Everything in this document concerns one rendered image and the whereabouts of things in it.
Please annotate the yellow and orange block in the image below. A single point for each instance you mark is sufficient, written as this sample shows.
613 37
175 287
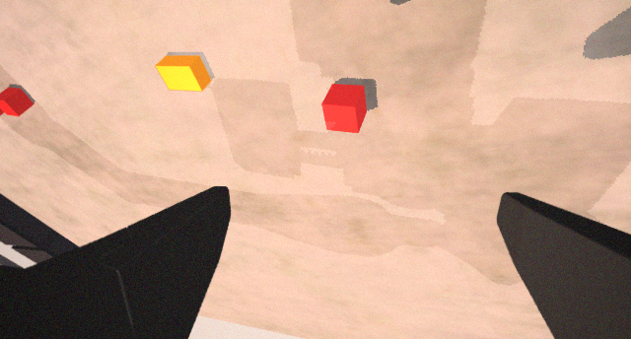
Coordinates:
184 72

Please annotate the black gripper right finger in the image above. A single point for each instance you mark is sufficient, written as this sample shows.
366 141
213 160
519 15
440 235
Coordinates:
577 270

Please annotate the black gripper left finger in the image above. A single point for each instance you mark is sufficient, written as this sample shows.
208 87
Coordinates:
146 281

